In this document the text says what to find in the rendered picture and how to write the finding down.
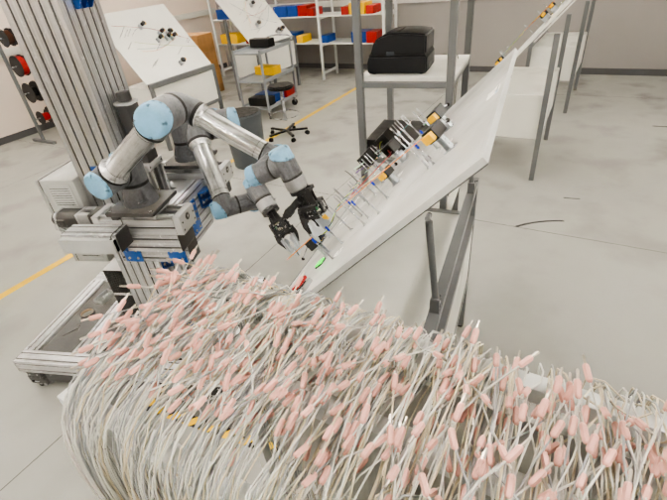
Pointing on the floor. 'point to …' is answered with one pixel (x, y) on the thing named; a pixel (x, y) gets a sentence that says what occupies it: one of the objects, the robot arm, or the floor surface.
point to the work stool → (283, 107)
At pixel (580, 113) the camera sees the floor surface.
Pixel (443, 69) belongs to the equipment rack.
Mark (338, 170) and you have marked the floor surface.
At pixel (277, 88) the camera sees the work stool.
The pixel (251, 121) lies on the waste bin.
